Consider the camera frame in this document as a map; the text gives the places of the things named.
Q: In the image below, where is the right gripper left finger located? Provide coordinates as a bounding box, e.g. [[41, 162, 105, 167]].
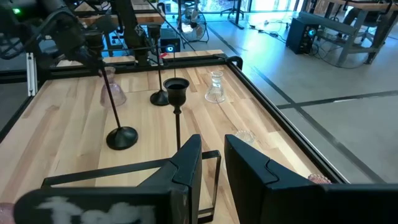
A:
[[138, 133, 203, 224]]

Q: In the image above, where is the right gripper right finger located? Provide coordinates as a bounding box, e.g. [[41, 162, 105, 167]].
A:
[[223, 133, 324, 224]]

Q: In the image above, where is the clear ribbed glass candle holder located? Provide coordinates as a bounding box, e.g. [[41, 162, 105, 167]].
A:
[[204, 70, 226, 104], [234, 129, 256, 146]]

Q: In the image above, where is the white aluminium extrusion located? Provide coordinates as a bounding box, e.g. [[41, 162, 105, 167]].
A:
[[26, 52, 38, 97]]

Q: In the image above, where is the wooden background table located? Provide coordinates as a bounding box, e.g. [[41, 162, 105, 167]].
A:
[[73, 0, 167, 27]]

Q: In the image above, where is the black metal candlestick holder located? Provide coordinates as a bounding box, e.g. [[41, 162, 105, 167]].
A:
[[83, 30, 139, 151], [147, 23, 170, 107], [163, 77, 190, 152]]

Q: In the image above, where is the small black box blue light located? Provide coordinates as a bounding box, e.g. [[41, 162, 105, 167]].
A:
[[160, 29, 181, 54]]

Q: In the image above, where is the round floor fan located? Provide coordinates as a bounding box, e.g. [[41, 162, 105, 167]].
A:
[[177, 7, 210, 44]]

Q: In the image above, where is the black computer tower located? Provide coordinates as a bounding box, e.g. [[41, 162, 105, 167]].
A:
[[285, 17, 320, 55]]

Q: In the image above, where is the grey metal workbench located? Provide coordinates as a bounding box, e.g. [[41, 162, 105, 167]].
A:
[[298, 0, 398, 68]]

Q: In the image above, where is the black aluminium table frame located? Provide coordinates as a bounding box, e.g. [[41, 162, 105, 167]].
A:
[[0, 52, 349, 184]]

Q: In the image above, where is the black floor cable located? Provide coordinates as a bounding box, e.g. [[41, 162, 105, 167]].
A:
[[248, 20, 287, 41]]

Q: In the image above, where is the black pedestal stand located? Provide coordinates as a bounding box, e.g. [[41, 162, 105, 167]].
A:
[[219, 0, 246, 30]]

